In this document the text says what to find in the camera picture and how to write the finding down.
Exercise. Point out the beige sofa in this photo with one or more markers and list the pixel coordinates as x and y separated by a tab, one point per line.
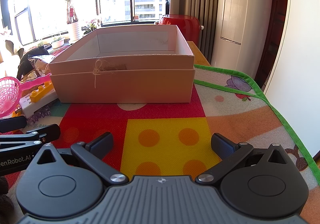
7	63

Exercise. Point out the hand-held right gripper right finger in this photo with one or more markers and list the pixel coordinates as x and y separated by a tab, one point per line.
222	144

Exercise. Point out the bagged bread roll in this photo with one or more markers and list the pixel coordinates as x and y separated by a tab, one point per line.
41	62

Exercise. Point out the black plush toy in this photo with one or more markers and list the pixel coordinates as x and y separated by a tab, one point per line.
25	63

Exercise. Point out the white building block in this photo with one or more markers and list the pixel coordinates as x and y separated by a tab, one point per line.
37	105

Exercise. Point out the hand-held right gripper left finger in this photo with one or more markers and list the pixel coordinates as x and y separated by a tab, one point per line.
101	143

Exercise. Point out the potted palm plant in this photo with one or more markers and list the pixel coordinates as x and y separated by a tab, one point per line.
73	30

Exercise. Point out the colourful play mat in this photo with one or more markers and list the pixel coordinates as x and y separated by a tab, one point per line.
165	123

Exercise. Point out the yellow building block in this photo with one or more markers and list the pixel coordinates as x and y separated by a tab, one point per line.
41	91
16	113

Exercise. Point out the dark wooden door frame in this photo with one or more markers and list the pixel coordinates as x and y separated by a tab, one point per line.
277	13

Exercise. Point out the person's left hand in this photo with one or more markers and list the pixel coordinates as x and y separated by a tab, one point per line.
4	189

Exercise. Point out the red round stool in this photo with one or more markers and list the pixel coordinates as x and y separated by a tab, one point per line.
180	28

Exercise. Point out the potted flowering plant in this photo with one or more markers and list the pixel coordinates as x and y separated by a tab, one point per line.
92	25

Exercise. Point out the white oval planter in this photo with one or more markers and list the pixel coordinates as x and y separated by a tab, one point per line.
57	43

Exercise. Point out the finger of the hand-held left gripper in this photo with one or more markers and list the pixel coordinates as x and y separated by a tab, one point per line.
12	123
48	132

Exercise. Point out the grey-brown curtain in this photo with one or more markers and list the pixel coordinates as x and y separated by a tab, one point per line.
195	1

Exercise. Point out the white standing air conditioner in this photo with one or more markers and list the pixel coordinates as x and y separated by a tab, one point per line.
240	13

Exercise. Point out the beige cardboard box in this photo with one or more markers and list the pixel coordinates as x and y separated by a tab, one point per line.
125	86

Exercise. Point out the pink plastic basket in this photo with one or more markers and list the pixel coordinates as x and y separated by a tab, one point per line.
7	96

